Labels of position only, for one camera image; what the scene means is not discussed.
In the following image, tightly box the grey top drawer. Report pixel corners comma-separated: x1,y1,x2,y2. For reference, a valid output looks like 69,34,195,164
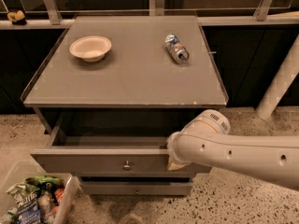
31,108,200,174

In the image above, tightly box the grey drawer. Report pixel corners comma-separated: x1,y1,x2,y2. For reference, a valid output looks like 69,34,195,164
31,108,200,174
75,170,195,178
80,182,192,196

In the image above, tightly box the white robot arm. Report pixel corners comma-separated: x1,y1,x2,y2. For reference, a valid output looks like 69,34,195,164
166,109,299,190

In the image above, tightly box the grey bottom drawer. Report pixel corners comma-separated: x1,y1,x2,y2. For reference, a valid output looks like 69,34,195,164
80,182,192,196

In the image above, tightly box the grey middle drawer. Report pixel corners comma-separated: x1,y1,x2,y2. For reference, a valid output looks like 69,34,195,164
75,170,195,178

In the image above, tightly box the grey drawer cabinet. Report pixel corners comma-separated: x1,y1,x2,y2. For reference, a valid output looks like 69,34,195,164
21,16,228,183

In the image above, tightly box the crushed blue silver can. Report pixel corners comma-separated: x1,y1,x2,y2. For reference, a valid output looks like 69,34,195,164
164,34,190,64

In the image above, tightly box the green snack bag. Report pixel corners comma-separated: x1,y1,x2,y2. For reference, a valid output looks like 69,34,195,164
25,175,64,193

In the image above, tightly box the white paper bowl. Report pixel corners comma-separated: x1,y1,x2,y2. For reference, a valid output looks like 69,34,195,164
69,35,112,63

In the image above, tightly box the clear plastic bin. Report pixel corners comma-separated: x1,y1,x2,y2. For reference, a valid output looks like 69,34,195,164
0,161,78,224

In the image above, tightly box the white cylindrical pillar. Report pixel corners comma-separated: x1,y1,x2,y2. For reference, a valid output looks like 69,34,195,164
255,36,299,119

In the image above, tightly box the blue chip bag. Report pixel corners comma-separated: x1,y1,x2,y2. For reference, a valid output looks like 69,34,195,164
17,193,41,224

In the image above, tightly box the small yellow black object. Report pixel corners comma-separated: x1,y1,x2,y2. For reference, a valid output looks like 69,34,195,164
7,10,27,25

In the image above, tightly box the metal window rail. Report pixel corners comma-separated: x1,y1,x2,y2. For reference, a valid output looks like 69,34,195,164
0,0,299,29

